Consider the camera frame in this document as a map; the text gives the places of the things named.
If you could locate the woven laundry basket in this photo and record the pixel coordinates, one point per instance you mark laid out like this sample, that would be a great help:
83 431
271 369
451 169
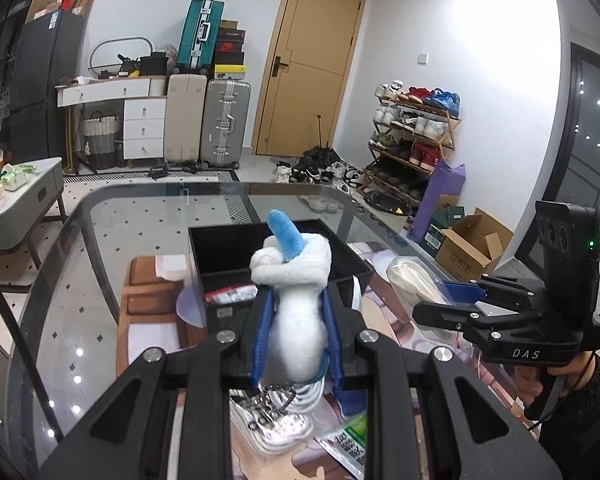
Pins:
100 134

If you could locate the grey coffee table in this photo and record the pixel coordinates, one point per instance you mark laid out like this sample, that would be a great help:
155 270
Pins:
23 210

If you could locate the white drawer desk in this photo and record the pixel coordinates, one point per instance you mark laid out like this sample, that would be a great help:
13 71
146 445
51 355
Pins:
144 110

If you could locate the black refrigerator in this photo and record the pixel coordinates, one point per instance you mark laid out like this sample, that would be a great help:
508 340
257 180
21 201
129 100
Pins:
47 53

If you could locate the silver suitcase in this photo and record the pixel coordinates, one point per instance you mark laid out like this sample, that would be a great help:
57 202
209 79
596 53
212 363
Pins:
224 123

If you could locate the cream item in bag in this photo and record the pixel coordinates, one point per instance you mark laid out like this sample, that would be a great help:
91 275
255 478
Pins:
413 283

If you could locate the black storage box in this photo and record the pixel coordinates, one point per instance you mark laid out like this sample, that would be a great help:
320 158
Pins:
233 256

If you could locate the wooden shoe rack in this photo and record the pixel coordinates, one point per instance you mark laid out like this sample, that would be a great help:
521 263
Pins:
414 130

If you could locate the anime printed desk mat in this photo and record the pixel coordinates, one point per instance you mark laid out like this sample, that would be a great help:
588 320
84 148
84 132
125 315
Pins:
153 315

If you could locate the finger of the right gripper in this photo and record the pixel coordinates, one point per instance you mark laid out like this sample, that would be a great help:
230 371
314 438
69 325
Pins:
445 316
474 291

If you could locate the beige suitcase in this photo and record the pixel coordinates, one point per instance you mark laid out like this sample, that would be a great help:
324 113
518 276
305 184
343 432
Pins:
184 110

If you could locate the green white plastic bag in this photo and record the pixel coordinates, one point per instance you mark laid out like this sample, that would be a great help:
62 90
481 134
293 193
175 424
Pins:
347 445

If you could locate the purple bag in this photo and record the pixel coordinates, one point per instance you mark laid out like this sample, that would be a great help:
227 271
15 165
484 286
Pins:
444 181

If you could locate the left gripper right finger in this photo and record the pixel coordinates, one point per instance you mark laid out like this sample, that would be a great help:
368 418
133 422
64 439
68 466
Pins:
340 338

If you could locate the oval mirror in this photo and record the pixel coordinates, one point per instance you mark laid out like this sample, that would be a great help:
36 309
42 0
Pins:
108 56

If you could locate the wooden door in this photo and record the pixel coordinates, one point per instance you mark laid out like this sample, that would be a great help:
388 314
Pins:
305 75

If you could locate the teal suitcase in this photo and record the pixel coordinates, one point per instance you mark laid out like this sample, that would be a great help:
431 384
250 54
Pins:
199 34

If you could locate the right hand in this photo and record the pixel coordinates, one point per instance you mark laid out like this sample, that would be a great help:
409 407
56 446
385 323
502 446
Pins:
577 374

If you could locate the pile of shoes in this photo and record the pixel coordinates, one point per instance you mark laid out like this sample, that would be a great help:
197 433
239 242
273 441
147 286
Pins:
321 166

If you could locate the open cardboard box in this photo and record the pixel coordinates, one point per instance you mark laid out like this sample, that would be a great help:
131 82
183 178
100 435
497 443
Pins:
473 246

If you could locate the right tracking camera box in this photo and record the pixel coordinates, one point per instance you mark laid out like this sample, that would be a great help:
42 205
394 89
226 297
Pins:
570 237

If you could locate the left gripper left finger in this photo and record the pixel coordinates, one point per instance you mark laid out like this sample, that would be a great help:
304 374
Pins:
256 332

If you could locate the stack of shoe boxes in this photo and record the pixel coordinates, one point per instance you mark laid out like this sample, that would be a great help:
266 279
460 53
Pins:
229 55

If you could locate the white blue plush toy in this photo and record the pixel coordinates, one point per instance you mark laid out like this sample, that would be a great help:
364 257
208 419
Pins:
292 294

